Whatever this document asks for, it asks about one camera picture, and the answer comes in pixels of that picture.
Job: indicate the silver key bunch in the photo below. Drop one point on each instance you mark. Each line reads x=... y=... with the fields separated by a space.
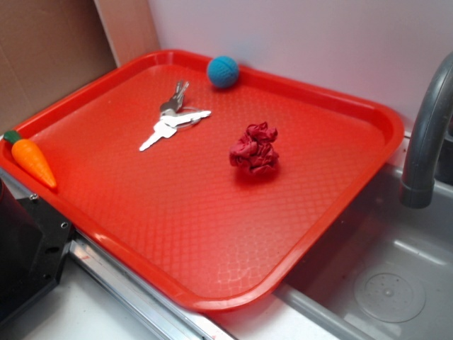
x=174 y=116

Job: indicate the grey plastic sink basin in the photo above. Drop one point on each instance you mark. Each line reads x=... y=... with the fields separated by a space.
x=382 y=271

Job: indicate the brown cardboard panel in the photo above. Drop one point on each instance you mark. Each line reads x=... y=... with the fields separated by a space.
x=52 y=48

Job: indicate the grey toy faucet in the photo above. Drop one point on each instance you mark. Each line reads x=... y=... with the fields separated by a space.
x=429 y=153

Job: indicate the orange toy carrot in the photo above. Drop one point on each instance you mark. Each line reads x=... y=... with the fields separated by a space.
x=30 y=158

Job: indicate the blue rubber ball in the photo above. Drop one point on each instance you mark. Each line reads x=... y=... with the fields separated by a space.
x=223 y=72

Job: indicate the aluminium rail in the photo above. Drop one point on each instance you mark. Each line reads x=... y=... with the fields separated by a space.
x=98 y=298

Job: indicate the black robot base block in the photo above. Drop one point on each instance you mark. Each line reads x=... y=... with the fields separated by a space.
x=35 y=240

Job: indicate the red plastic tray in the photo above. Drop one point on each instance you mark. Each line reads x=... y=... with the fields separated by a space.
x=204 y=233

